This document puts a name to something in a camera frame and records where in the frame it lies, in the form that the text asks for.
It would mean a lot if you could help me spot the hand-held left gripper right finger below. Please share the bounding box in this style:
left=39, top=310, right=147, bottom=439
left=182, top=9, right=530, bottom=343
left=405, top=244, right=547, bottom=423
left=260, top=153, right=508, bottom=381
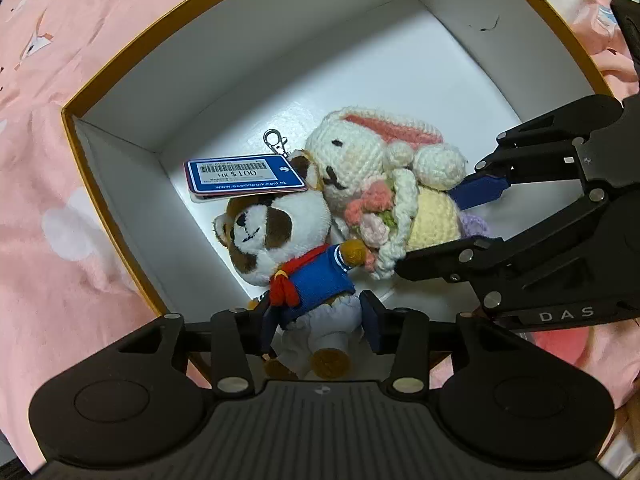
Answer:
left=360, top=291, right=521, bottom=395

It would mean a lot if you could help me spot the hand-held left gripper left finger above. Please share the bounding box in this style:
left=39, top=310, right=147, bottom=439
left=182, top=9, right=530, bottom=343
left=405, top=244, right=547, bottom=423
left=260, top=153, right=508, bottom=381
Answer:
left=120, top=305, right=281, bottom=393

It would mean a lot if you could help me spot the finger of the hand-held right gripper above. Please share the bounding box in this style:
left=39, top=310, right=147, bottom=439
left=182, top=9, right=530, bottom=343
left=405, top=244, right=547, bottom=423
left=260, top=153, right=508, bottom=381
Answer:
left=447, top=94, right=625, bottom=210
left=395, top=194, right=609, bottom=307

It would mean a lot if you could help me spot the raccoon plush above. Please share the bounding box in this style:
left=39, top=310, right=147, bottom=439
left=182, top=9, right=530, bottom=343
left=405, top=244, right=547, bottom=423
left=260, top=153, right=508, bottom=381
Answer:
left=212, top=129, right=373, bottom=381

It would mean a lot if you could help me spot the white crochet bunny plush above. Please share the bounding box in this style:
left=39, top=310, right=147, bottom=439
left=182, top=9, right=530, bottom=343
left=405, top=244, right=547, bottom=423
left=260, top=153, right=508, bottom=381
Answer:
left=304, top=106, right=493, bottom=281

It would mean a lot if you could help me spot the orange-rimmed cardboard box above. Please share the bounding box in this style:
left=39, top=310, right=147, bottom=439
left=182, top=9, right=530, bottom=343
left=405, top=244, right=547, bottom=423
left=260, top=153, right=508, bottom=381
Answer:
left=61, top=0, right=618, bottom=391

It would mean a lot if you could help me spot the blue paper tag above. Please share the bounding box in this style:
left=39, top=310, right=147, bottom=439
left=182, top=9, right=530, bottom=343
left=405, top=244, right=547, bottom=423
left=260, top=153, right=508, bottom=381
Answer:
left=184, top=154, right=309, bottom=204

